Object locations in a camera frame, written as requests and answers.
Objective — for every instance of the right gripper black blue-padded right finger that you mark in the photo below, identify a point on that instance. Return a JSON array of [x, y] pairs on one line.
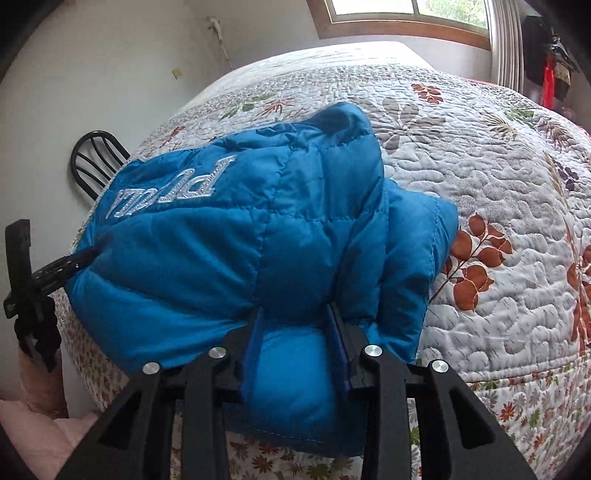
[[459, 438]]

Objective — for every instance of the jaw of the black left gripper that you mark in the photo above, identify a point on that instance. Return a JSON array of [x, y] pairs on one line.
[[55, 275]]

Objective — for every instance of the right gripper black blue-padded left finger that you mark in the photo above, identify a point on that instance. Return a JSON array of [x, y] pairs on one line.
[[133, 438]]

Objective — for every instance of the blue quilted down jacket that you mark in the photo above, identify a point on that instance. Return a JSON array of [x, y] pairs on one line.
[[280, 222]]

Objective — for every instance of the dark clothes on coat rack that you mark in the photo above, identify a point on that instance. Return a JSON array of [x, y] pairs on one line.
[[543, 46]]

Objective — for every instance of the person's left hand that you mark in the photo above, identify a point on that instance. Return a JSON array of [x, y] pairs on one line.
[[42, 391]]

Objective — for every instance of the pink sleeve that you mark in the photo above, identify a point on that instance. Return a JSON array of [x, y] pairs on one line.
[[45, 444]]

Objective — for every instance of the black metal chair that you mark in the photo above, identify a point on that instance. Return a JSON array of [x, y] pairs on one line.
[[94, 160]]

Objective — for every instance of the floral quilted bedspread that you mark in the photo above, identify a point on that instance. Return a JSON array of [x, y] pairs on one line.
[[511, 311]]

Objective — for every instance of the grey striped curtain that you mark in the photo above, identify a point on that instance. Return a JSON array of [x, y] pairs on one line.
[[506, 41]]

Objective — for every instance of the large wooden-framed window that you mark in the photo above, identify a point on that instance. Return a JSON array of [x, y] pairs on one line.
[[329, 25]]

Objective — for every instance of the white wall plug with cord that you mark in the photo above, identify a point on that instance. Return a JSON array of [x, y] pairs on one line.
[[215, 26]]

